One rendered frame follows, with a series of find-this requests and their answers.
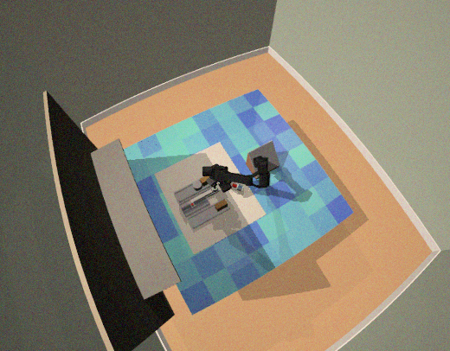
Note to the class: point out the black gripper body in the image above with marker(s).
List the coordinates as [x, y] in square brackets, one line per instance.
[225, 186]

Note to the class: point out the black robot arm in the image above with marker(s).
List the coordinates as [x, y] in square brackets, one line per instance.
[221, 174]

